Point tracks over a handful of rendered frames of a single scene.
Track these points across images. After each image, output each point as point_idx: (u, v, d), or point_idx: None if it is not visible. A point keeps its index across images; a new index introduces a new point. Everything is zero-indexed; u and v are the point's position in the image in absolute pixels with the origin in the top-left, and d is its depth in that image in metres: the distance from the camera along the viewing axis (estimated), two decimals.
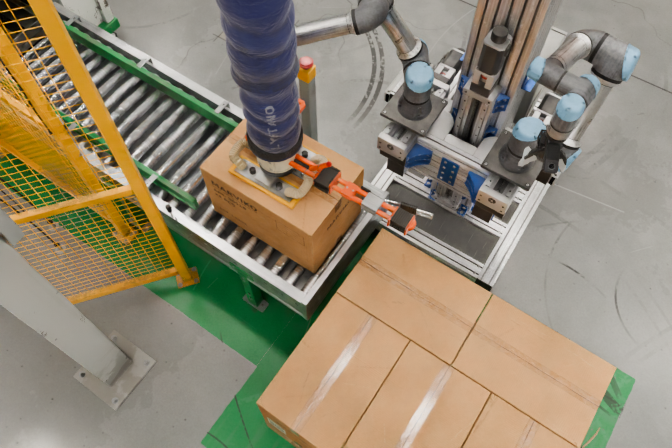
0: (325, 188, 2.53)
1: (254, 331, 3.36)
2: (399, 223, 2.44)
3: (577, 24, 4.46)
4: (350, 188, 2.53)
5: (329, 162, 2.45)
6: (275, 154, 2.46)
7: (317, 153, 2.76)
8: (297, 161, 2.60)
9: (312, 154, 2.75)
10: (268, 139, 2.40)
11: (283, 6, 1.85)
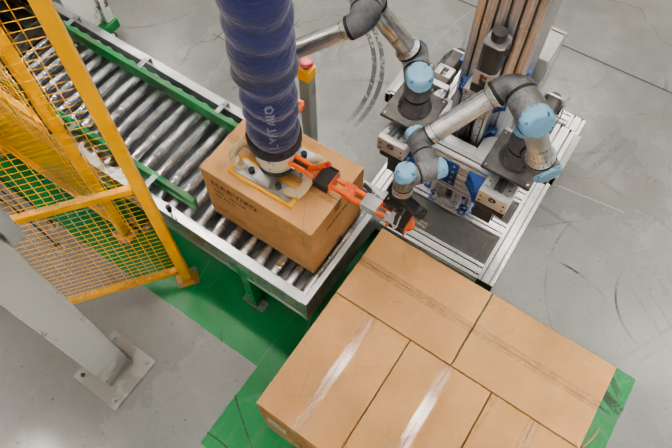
0: (324, 188, 2.53)
1: (254, 331, 3.36)
2: (398, 224, 2.44)
3: (577, 24, 4.46)
4: (349, 189, 2.53)
5: (328, 163, 2.46)
6: (274, 154, 2.47)
7: (317, 153, 2.76)
8: (296, 161, 2.60)
9: (311, 154, 2.75)
10: (267, 139, 2.40)
11: (282, 6, 1.85)
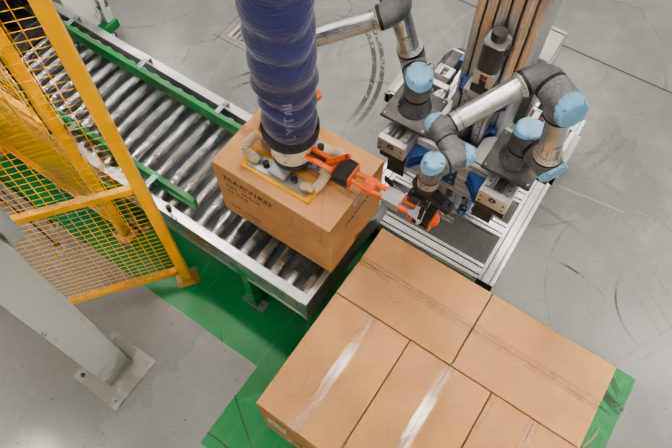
0: (343, 182, 2.40)
1: (254, 331, 3.36)
2: (422, 218, 2.31)
3: (577, 24, 4.46)
4: (369, 182, 2.40)
5: (347, 155, 2.33)
6: (291, 146, 2.34)
7: (334, 145, 2.63)
8: (313, 154, 2.47)
9: (328, 147, 2.62)
10: (284, 130, 2.27)
11: (305, 16, 1.83)
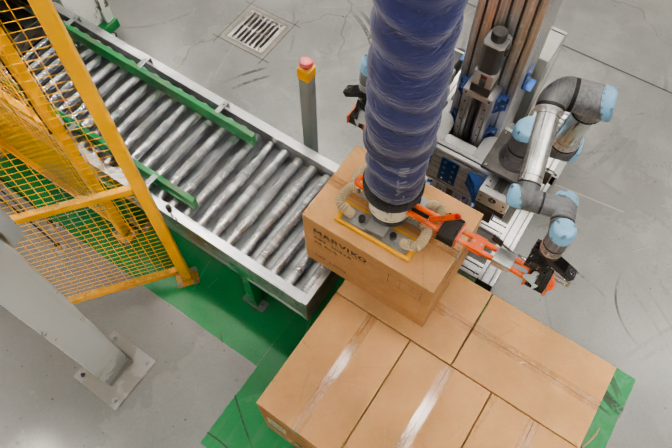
0: (450, 241, 2.28)
1: (254, 331, 3.36)
2: (538, 283, 2.18)
3: (577, 24, 4.46)
4: (478, 242, 2.27)
5: (458, 215, 2.20)
6: (398, 206, 2.21)
7: (430, 197, 2.51)
8: (415, 210, 2.35)
9: (425, 199, 2.50)
10: (394, 191, 2.15)
11: (445, 85, 1.70)
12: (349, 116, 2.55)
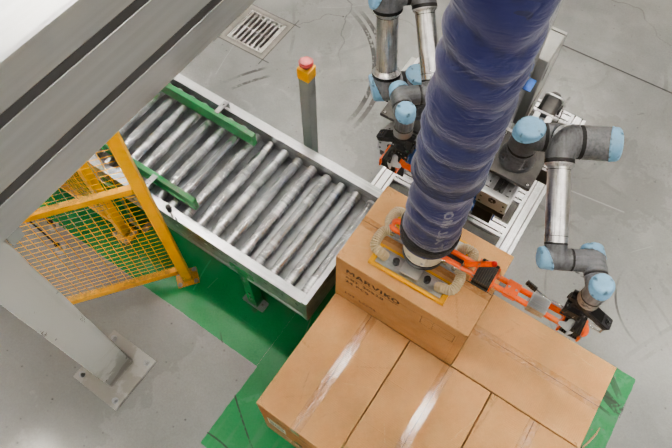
0: (485, 287, 2.33)
1: (254, 331, 3.36)
2: None
3: (577, 24, 4.46)
4: (513, 288, 2.32)
5: (495, 263, 2.25)
6: (436, 253, 2.26)
7: (462, 240, 2.56)
8: (450, 255, 2.40)
9: (457, 242, 2.55)
10: (434, 240, 2.19)
11: (508, 123, 1.64)
12: (382, 159, 2.60)
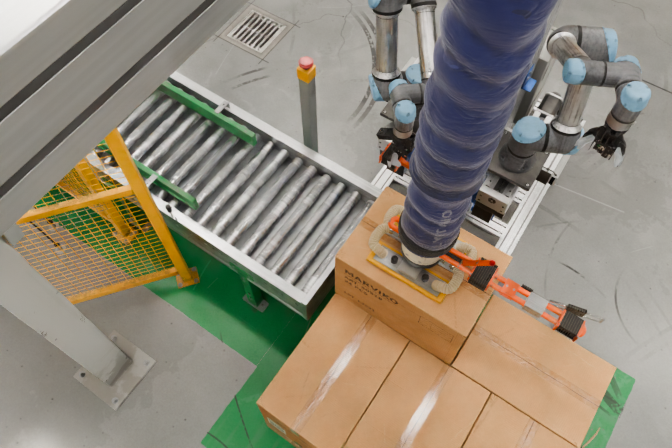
0: (483, 286, 2.33)
1: (254, 331, 3.36)
2: (570, 329, 2.24)
3: (577, 24, 4.46)
4: (510, 287, 2.33)
5: (493, 262, 2.25)
6: (434, 251, 2.26)
7: (461, 239, 2.56)
8: (448, 253, 2.40)
9: (455, 241, 2.55)
10: (432, 238, 2.19)
11: (506, 121, 1.64)
12: (382, 157, 2.60)
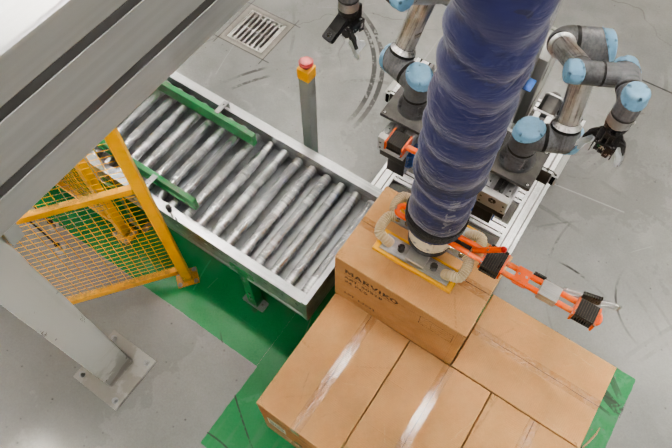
0: (494, 274, 2.24)
1: (254, 331, 3.36)
2: (585, 318, 2.15)
3: (577, 24, 4.46)
4: (523, 275, 2.23)
5: (504, 248, 2.16)
6: (443, 238, 2.17)
7: (470, 226, 2.47)
8: (457, 241, 2.31)
9: (464, 228, 2.46)
10: (441, 224, 2.10)
11: (509, 121, 1.64)
12: (387, 142, 2.51)
